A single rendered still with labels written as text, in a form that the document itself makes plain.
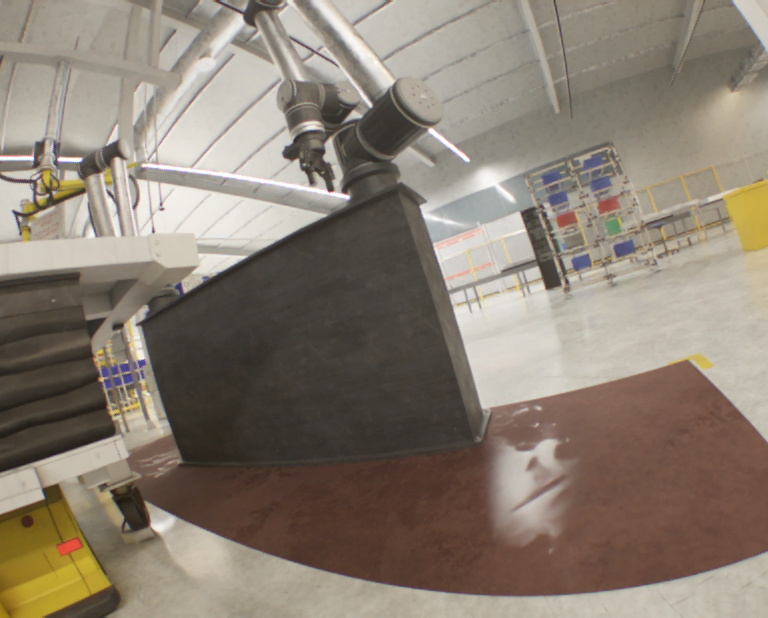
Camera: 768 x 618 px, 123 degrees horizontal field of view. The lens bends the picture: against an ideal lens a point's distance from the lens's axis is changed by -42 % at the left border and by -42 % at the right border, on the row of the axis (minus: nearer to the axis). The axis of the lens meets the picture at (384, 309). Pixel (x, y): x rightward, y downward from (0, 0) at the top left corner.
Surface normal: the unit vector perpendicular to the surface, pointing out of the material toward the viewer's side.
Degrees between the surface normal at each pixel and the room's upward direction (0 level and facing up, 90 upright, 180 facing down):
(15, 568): 90
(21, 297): 90
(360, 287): 90
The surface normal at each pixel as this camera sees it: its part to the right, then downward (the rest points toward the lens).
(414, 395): -0.39, 0.09
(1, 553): 0.19, -0.95
